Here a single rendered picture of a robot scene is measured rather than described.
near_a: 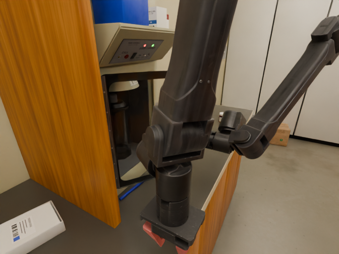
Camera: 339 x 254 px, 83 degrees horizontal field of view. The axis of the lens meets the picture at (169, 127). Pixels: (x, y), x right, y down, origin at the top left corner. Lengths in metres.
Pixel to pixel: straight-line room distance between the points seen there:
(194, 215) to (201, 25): 0.29
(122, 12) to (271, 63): 3.11
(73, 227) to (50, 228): 0.07
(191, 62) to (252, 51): 3.29
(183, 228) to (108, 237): 0.36
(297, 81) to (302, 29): 2.88
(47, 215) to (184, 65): 0.65
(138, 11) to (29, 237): 0.67
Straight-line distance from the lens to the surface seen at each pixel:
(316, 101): 3.60
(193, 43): 0.22
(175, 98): 0.23
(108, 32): 0.51
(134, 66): 0.70
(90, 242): 0.69
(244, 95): 3.60
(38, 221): 0.75
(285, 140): 3.41
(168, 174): 0.28
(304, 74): 0.62
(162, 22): 0.69
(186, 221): 0.36
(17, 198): 0.94
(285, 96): 0.58
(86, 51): 0.45
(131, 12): 0.53
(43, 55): 0.58
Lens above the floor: 1.47
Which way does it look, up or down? 24 degrees down
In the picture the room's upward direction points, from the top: straight up
